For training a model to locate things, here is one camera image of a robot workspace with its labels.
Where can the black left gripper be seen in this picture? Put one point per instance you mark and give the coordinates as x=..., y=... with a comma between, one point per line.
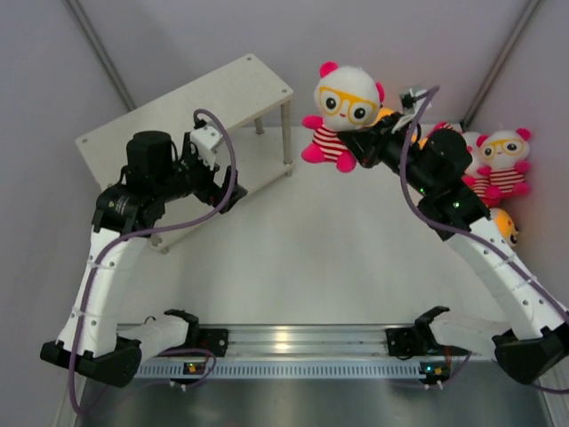
x=211, y=193

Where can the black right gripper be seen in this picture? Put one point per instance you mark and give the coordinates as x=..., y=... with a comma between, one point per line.
x=367, y=144

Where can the pink panda plush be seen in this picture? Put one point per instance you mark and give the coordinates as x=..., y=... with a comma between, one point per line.
x=471, y=176
x=503, y=156
x=347, y=99

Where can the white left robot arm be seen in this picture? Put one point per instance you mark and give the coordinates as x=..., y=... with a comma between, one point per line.
x=124, y=220

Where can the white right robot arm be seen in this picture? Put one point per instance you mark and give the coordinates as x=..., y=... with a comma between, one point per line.
x=533, y=337

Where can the white two-tier shelf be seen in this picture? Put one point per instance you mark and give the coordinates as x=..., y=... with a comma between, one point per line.
x=250, y=100

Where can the right corner metal profile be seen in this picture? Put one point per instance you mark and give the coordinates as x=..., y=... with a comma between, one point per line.
x=515, y=34

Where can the corner metal profile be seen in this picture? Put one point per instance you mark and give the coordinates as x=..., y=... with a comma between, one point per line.
x=91, y=36
x=515, y=34

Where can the yellow plush front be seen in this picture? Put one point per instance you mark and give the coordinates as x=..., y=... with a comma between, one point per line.
x=506, y=225

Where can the left corner metal profile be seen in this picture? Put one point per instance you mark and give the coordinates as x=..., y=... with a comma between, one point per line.
x=91, y=36

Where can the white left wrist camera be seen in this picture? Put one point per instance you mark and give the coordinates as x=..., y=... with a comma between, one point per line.
x=206, y=139

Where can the grey slotted cable duct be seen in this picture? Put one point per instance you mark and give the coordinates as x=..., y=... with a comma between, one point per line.
x=232, y=369

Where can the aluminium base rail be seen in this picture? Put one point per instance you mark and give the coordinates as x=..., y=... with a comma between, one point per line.
x=313, y=342

